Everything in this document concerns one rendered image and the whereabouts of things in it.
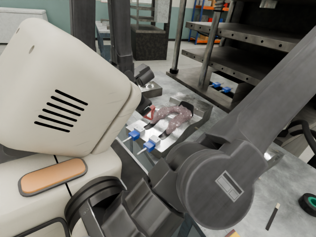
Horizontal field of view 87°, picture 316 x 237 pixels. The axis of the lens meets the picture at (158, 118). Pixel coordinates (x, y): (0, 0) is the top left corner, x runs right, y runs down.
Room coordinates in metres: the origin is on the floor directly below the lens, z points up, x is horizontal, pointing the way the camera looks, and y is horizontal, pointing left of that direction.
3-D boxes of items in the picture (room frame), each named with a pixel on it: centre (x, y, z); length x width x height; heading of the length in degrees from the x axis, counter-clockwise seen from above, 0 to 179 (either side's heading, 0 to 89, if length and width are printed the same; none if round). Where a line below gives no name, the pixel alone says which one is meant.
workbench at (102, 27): (5.05, 1.52, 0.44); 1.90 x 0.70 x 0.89; 23
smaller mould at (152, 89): (1.22, 0.11, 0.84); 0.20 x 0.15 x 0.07; 124
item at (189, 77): (1.55, -0.75, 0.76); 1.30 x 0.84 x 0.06; 34
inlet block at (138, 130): (0.63, 0.12, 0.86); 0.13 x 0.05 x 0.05; 141
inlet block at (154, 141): (0.56, 0.04, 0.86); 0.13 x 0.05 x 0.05; 141
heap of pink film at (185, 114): (0.81, -0.09, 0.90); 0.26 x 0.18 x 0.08; 141
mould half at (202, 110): (0.81, -0.09, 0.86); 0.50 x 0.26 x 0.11; 141
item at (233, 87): (1.46, -0.72, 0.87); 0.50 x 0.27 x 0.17; 124
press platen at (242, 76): (1.58, -0.80, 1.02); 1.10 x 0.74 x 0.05; 34
